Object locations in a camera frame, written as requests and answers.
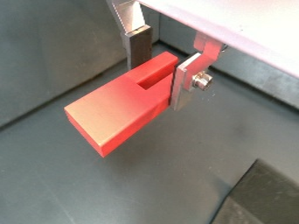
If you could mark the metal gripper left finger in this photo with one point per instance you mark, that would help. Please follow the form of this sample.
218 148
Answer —
135 32

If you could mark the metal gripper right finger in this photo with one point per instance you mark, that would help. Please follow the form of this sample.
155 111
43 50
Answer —
190 73

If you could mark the red double-square block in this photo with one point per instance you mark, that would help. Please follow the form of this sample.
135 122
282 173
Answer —
111 113

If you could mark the black curved stand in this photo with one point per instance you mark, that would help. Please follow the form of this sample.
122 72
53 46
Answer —
264 198

